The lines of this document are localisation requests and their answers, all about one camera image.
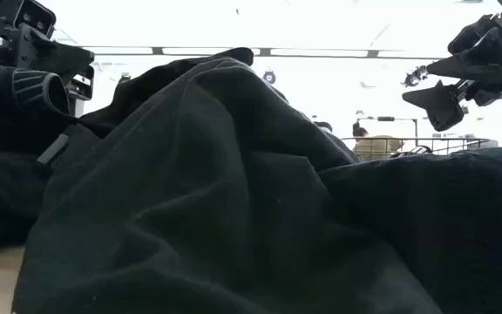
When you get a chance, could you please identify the black garment with grey band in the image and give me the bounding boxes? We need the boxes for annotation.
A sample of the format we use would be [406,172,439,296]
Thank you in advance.
[0,65,104,268]

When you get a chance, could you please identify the large dark cloth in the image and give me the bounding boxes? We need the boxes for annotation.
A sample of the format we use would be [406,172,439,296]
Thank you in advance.
[10,56,444,314]

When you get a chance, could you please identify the ceiling spotlight cluster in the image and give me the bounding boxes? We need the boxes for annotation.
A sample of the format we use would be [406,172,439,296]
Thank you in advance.
[401,65,429,88]

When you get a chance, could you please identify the black cloth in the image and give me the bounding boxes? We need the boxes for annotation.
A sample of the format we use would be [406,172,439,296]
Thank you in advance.
[79,46,255,139]
[318,147,502,314]

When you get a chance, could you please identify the person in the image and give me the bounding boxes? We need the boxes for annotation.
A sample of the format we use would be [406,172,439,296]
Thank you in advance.
[351,121,405,161]

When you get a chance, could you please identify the ceiling track beam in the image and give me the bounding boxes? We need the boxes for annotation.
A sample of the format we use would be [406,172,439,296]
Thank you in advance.
[80,45,449,61]

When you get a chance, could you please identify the metal wire basket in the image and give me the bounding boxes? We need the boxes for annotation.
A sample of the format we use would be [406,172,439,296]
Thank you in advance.
[341,136,492,159]

